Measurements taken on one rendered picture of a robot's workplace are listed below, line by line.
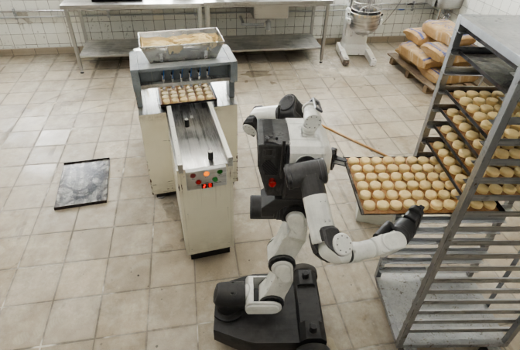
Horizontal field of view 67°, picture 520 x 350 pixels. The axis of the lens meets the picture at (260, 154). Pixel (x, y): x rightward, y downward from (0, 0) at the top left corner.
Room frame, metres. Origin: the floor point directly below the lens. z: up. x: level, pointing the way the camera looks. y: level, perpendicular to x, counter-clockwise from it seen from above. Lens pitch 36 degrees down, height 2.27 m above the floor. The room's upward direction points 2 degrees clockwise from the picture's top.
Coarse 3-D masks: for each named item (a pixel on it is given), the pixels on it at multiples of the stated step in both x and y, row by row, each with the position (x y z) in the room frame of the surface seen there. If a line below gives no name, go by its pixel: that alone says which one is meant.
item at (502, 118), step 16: (512, 80) 1.17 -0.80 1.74; (512, 96) 1.14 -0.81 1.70; (512, 112) 1.14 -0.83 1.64; (496, 128) 1.15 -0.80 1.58; (496, 144) 1.14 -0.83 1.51; (480, 160) 1.15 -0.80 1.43; (480, 176) 1.14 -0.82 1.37; (464, 192) 1.16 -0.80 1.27; (464, 208) 1.14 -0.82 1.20; (448, 224) 1.17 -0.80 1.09; (448, 240) 1.14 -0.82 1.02; (432, 272) 1.14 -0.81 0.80; (416, 304) 1.14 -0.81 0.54; (400, 336) 1.15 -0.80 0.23
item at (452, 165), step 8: (432, 144) 1.56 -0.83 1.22; (440, 144) 1.54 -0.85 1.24; (440, 152) 1.47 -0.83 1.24; (448, 152) 1.48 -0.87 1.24; (448, 160) 1.41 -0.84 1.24; (456, 160) 1.43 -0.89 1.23; (448, 168) 1.38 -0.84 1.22; (456, 168) 1.35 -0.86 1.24; (456, 176) 1.30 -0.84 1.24; (464, 176) 1.30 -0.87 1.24; (464, 184) 1.25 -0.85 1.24; (480, 184) 1.25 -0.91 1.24; (488, 184) 1.28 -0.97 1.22; (496, 184) 1.25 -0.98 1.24; (504, 184) 1.26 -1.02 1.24; (512, 184) 1.28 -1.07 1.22; (480, 192) 1.22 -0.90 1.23; (488, 192) 1.23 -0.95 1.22; (496, 192) 1.21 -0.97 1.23; (504, 192) 1.23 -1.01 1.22; (512, 192) 1.22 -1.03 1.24
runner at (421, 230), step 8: (416, 232) 1.58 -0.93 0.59; (424, 232) 1.58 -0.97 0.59; (432, 232) 1.59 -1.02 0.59; (440, 232) 1.59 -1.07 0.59; (456, 232) 1.59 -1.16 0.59; (464, 232) 1.60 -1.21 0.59; (472, 232) 1.60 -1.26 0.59; (480, 232) 1.60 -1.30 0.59; (488, 232) 1.60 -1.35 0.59; (496, 232) 1.60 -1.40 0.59
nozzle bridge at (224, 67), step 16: (224, 48) 2.80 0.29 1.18; (144, 64) 2.46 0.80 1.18; (160, 64) 2.47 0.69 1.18; (176, 64) 2.48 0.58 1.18; (192, 64) 2.49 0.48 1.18; (208, 64) 2.51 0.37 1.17; (224, 64) 2.55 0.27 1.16; (144, 80) 2.47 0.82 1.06; (160, 80) 2.50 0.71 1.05; (176, 80) 2.52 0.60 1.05; (192, 80) 2.52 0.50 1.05; (208, 80) 2.55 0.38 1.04; (224, 80) 2.58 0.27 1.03
